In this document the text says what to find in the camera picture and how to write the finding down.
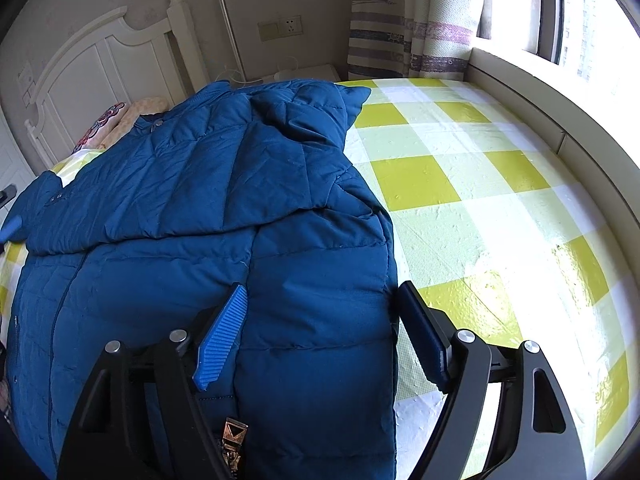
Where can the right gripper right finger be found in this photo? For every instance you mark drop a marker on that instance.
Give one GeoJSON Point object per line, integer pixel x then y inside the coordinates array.
{"type": "Point", "coordinates": [534, 435]}

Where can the white wooden headboard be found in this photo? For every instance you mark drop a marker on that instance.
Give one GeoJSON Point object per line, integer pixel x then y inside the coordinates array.
{"type": "Point", "coordinates": [107, 62]}

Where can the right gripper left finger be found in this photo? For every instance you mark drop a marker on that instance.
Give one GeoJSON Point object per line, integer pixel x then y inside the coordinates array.
{"type": "Point", "coordinates": [138, 416]}

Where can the white bedside table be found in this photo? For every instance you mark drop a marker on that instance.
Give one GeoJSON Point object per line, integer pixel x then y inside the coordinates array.
{"type": "Point", "coordinates": [325, 72]}

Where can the yellow white checkered bed quilt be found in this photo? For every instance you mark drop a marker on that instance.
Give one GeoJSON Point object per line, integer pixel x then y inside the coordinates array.
{"type": "Point", "coordinates": [496, 232]}

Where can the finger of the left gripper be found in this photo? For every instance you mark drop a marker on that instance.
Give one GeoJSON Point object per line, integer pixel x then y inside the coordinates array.
{"type": "Point", "coordinates": [11, 227]}
{"type": "Point", "coordinates": [7, 194]}

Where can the wall switch papers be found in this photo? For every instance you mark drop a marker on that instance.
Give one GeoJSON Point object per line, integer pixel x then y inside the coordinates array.
{"type": "Point", "coordinates": [26, 83]}

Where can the patterned cartoon curtain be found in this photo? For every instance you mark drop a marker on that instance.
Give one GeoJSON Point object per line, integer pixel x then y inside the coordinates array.
{"type": "Point", "coordinates": [411, 38]}

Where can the blue quilted puffer jacket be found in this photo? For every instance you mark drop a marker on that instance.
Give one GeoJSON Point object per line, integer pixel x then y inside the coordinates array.
{"type": "Point", "coordinates": [248, 186]}

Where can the colourful patterned pillow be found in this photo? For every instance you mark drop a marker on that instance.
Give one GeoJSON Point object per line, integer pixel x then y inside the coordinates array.
{"type": "Point", "coordinates": [104, 125]}

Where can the window with dark frame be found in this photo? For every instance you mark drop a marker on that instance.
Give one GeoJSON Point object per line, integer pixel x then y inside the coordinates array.
{"type": "Point", "coordinates": [592, 39]}

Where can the peach checkered pillow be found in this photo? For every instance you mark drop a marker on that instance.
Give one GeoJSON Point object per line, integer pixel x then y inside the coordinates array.
{"type": "Point", "coordinates": [146, 106]}

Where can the silver standing lamp pole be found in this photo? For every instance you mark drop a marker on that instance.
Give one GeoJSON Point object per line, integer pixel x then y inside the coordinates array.
{"type": "Point", "coordinates": [231, 36]}

